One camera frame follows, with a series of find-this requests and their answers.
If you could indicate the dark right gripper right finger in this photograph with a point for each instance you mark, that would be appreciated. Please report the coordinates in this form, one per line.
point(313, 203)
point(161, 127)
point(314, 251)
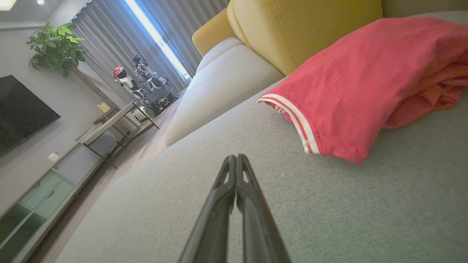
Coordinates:
point(261, 233)

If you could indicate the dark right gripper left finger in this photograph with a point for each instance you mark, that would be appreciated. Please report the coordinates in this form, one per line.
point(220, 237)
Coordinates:
point(212, 230)

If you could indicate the red shirt with white trim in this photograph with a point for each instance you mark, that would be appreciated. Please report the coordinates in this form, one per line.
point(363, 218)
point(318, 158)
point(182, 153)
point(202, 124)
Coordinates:
point(365, 73)

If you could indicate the black wheeled robot base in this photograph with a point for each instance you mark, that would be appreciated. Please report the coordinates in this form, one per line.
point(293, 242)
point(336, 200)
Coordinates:
point(161, 100)

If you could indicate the large grey sofa seat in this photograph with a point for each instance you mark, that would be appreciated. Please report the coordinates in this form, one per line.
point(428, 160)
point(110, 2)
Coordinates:
point(329, 219)

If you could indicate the grey sofa seat cushion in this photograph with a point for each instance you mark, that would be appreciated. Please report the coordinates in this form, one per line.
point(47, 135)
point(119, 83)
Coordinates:
point(223, 91)
point(219, 53)

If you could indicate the white table with black legs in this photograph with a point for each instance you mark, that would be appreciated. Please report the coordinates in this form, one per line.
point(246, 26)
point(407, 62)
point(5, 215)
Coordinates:
point(109, 124)

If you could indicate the white and black humanoid robot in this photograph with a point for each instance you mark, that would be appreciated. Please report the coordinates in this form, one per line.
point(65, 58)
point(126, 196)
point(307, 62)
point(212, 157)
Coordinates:
point(148, 75)

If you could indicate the white robot with red helmet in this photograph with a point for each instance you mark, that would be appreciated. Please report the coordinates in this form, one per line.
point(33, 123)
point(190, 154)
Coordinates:
point(128, 84)

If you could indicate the pale green television cabinet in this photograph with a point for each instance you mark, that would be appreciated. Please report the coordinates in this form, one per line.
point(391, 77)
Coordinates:
point(44, 197)

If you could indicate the small white mug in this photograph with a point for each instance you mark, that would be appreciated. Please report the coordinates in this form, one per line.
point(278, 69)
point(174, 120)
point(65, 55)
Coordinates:
point(53, 157)

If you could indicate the yellow sofa back cushion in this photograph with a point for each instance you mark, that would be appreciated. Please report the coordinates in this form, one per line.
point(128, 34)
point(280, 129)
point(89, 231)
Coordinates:
point(212, 33)
point(299, 29)

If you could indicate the bright window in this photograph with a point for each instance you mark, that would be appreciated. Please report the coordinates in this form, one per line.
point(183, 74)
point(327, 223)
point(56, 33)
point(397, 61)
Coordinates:
point(153, 33)

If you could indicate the grey window curtains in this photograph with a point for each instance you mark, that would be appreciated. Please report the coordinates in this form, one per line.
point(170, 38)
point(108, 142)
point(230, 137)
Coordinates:
point(106, 44)

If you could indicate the black flat television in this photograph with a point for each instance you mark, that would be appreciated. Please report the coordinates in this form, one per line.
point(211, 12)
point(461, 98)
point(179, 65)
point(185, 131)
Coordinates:
point(22, 113)

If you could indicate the green potted tree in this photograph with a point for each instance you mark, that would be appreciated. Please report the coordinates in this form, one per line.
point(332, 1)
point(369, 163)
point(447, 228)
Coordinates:
point(55, 47)

